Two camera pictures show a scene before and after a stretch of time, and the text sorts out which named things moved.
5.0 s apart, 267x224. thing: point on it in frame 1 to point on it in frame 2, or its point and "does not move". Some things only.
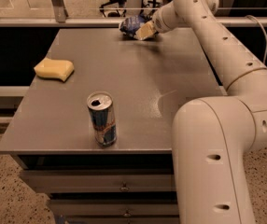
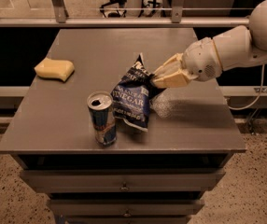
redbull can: (101, 108) does not move
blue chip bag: (129, 26) to (133, 92)
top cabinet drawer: (104, 180) does not move
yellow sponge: (61, 69) does not move
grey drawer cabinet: (100, 144) does not move
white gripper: (160, 22) to (201, 61)
